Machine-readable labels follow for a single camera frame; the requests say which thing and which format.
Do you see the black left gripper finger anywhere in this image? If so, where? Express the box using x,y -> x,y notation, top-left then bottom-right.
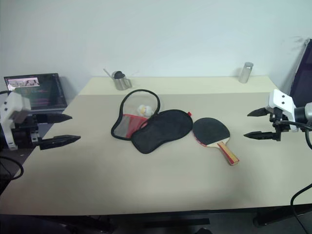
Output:
36,114 -> 73,124
39,135 -> 81,151

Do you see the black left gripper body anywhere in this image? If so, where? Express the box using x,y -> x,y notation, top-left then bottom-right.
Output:
11,114 -> 41,149

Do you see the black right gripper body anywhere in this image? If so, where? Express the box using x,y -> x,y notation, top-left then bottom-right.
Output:
267,107 -> 291,142

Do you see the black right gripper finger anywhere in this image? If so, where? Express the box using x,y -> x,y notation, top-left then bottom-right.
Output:
243,131 -> 277,141
247,107 -> 270,117

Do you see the black rubber table tennis paddle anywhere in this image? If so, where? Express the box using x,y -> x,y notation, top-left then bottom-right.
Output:
192,117 -> 240,167

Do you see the white plush keychain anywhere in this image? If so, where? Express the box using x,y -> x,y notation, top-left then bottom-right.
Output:
136,104 -> 153,119

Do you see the black red paddle case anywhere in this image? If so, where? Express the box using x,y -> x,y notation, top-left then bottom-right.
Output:
111,89 -> 194,155

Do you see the open laptop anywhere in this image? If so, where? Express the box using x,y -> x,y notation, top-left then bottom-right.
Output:
3,72 -> 68,113

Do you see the black office chair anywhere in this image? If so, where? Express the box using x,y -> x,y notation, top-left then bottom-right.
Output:
289,38 -> 312,104

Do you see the dark rounded shape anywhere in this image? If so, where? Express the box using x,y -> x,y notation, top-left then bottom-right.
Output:
196,226 -> 215,234

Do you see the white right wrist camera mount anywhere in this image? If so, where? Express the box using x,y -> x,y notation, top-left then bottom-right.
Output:
267,89 -> 299,133

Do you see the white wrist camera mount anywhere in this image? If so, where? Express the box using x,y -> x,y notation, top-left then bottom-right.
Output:
267,89 -> 299,133
0,92 -> 32,150

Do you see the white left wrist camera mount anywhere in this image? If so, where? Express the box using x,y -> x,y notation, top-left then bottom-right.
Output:
0,92 -> 32,150

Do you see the steel cup with handle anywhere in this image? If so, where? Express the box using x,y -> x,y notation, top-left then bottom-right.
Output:
114,73 -> 133,91

